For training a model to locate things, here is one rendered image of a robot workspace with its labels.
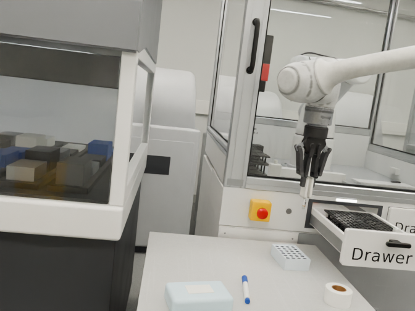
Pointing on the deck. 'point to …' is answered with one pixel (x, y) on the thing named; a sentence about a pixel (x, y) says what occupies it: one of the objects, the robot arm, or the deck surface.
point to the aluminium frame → (240, 121)
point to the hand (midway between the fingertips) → (306, 187)
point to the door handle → (254, 45)
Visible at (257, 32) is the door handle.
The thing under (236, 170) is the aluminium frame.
